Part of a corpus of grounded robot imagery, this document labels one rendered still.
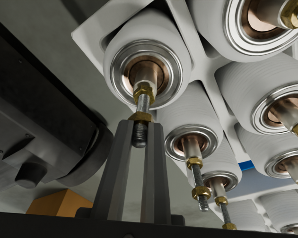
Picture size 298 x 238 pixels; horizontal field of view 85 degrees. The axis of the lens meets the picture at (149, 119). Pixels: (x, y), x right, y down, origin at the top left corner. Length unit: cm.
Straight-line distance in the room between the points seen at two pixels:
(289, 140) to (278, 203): 32
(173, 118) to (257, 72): 11
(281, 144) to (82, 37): 32
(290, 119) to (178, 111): 12
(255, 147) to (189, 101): 14
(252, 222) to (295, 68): 45
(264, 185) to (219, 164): 30
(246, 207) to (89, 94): 57
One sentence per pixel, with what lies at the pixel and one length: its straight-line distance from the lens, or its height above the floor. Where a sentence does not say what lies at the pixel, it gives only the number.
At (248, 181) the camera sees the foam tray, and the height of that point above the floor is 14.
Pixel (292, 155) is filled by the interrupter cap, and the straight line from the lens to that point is 32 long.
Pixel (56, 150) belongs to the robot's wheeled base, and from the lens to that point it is 41.
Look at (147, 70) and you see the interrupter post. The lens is 16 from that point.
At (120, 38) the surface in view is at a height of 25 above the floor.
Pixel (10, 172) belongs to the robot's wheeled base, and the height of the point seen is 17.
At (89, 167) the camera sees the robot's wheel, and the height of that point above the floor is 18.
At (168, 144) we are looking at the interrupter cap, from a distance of 24.
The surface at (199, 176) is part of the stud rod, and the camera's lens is 21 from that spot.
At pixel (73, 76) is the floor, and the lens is 50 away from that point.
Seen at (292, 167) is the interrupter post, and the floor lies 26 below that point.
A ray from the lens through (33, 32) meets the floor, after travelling 51.
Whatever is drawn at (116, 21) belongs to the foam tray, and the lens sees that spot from 24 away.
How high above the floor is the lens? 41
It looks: 51 degrees down
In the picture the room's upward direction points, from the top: 177 degrees counter-clockwise
